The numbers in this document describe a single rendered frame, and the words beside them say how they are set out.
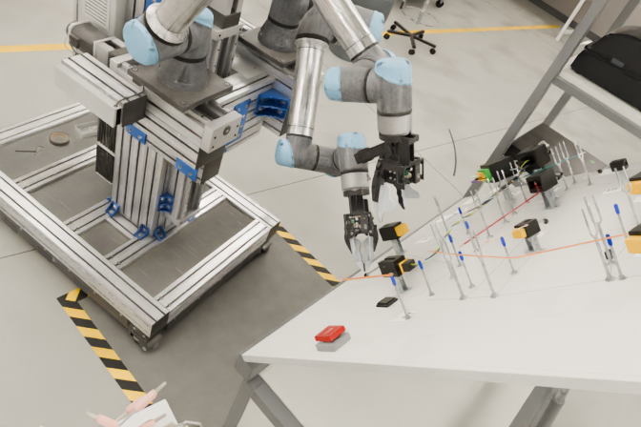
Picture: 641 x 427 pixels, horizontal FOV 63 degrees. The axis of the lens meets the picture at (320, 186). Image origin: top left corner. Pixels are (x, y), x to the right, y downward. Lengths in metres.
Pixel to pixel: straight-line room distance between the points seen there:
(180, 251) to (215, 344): 0.43
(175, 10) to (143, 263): 1.27
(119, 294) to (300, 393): 1.01
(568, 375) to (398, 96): 0.59
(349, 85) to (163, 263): 1.44
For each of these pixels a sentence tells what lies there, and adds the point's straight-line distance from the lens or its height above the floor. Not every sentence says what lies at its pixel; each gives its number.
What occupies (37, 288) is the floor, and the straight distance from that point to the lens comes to 2.53.
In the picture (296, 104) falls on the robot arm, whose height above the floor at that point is 1.29.
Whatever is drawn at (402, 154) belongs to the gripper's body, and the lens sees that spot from 1.14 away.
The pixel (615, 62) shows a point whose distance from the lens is 2.00.
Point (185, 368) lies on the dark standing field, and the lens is 2.33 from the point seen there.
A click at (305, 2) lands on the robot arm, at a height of 1.35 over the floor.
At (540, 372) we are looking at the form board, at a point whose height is 1.47.
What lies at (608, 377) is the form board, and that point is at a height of 1.54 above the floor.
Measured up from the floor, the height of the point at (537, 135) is 1.13.
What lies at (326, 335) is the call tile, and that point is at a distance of 1.15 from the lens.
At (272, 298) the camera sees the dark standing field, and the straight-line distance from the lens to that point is 2.60.
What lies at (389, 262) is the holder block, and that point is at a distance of 1.29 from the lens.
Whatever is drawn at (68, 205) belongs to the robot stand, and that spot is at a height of 0.21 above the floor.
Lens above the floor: 2.03
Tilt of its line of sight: 38 degrees down
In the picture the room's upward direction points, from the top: 23 degrees clockwise
